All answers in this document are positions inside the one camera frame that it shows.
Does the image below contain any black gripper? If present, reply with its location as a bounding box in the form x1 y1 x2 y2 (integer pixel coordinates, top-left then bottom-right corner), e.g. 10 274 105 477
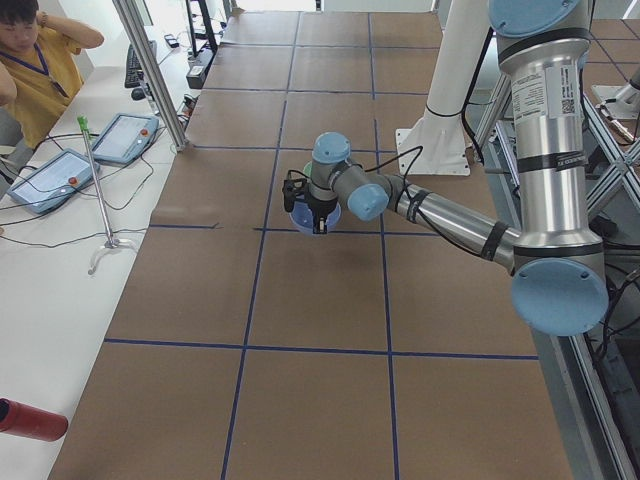
305 193 336 234

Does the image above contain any blue bowl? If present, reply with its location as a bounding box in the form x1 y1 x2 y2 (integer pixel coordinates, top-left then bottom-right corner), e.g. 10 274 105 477
289 201 342 236

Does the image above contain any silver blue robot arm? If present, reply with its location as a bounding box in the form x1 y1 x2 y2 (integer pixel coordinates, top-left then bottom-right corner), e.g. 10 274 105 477
283 1 608 336

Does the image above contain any green bowl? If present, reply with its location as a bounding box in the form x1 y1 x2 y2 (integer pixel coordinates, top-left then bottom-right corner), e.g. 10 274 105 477
302 162 313 179

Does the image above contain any brown paper table cover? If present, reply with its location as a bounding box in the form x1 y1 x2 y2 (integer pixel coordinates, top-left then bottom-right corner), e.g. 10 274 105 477
51 12 572 479

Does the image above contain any black computer box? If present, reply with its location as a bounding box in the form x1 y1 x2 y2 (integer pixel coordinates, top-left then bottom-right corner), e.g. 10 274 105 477
186 49 214 90

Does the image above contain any far blue teach pendant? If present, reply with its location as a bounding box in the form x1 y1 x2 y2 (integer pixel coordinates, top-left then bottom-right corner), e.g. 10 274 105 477
92 113 159 165

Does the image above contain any blue teach pendant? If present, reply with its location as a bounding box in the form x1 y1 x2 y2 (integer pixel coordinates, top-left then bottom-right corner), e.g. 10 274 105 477
8 149 93 214
92 113 159 165

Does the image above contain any black computer mouse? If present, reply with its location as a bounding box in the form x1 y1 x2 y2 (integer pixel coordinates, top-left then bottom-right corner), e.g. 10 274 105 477
130 87 146 101

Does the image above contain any black keyboard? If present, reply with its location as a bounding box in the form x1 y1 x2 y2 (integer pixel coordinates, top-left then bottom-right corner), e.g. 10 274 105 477
124 44 145 89

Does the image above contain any near blue teach pendant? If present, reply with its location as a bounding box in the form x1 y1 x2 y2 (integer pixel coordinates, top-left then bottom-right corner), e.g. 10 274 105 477
8 149 93 214

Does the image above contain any person in yellow shirt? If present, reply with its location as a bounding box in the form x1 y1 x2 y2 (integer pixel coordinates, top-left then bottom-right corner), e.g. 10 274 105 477
0 0 105 151

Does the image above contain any red cylinder bottle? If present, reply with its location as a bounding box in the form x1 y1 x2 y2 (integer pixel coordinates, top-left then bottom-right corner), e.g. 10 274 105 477
1 398 69 442

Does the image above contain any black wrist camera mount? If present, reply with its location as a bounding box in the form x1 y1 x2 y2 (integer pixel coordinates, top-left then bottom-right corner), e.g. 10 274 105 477
282 170 308 213

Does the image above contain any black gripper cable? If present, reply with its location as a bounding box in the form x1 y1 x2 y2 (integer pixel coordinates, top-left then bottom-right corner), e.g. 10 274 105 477
284 144 501 251

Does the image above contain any green handled reacher tool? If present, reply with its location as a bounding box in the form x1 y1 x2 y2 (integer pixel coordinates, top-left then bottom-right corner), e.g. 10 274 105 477
77 115 139 275

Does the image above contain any aluminium frame post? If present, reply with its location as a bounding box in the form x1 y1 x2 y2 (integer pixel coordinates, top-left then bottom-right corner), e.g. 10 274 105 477
113 0 188 152

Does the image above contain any aluminium side frame rail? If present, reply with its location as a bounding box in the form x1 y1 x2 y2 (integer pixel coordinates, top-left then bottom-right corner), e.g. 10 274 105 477
512 98 639 479

